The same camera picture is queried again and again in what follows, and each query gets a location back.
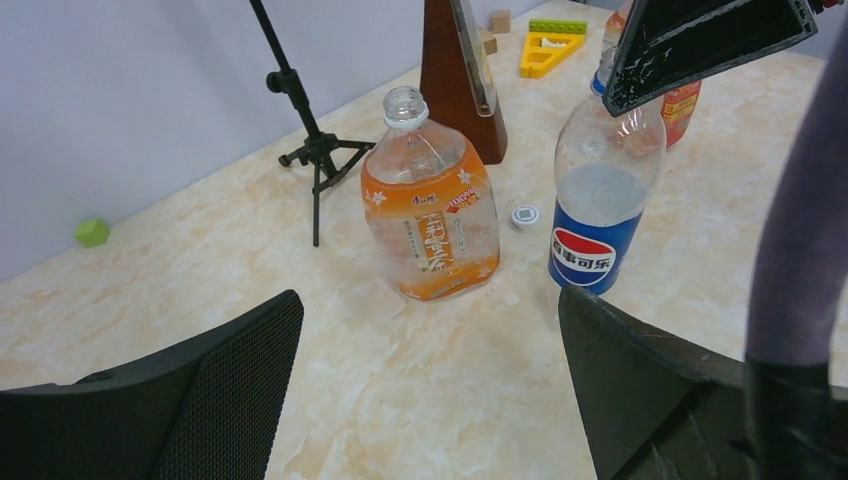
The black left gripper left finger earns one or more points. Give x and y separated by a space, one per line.
207 407

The orange tea bottle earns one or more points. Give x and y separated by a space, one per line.
678 105
429 203

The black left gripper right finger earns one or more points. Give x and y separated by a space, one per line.
657 406

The green lego brick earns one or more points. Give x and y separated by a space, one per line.
558 26

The wooden block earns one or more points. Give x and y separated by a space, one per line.
488 40
501 21

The white cap of bottle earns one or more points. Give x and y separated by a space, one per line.
524 218

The brown wooden metronome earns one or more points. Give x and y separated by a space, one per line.
456 81

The black mini tripod stand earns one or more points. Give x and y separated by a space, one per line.
318 145

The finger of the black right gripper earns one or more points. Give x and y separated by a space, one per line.
668 44

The green cube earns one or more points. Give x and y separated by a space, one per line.
92 233

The yellow triangle toy block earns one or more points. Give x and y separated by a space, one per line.
543 52

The blue label water bottle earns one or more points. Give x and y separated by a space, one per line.
605 169

